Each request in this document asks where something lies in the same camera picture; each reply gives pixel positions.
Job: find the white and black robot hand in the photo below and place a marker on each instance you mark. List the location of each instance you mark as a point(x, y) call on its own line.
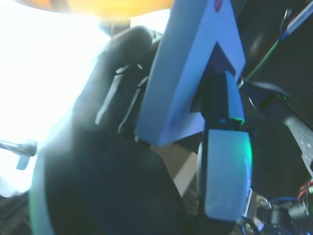
point(102, 176)

